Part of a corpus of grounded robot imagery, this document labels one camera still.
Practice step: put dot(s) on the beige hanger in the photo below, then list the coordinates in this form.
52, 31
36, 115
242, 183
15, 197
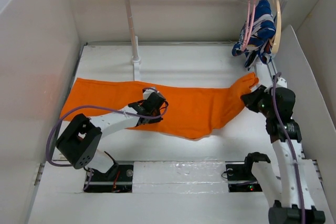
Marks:
275, 41

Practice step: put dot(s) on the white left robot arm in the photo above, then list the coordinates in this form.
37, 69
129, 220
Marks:
79, 142

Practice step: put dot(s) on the pink hanger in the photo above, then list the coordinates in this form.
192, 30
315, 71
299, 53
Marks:
249, 23

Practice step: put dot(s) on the orange trousers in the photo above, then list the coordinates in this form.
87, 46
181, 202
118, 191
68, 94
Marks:
192, 112

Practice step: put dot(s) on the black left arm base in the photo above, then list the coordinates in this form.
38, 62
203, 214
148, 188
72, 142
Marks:
120, 182

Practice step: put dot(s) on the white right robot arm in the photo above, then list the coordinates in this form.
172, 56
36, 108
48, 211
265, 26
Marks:
288, 194

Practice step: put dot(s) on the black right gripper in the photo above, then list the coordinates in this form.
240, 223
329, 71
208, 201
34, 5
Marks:
250, 99

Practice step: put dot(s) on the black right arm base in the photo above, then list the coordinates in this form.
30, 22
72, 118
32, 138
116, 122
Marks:
239, 180

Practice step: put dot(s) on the white foam board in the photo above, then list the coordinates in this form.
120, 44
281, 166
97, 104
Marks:
310, 110

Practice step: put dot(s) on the blue patterned garment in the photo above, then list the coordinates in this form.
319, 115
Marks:
263, 30

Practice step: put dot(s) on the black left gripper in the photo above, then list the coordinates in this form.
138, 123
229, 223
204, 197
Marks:
154, 120

